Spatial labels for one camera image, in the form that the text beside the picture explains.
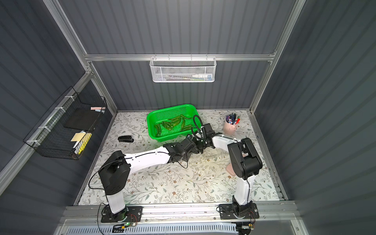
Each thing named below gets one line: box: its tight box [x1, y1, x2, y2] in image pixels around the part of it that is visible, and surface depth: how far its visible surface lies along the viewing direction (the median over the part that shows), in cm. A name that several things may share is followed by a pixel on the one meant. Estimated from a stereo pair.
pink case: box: [226, 162, 236, 176], surface depth 88 cm
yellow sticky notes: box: [70, 132, 87, 142], surface depth 73 cm
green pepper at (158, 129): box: [154, 123, 162, 137], surface depth 110 cm
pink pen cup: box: [223, 112, 241, 136], surface depth 101 cm
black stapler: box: [117, 135, 135, 143], surface depth 104 cm
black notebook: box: [63, 107, 104, 131], surface depth 79 cm
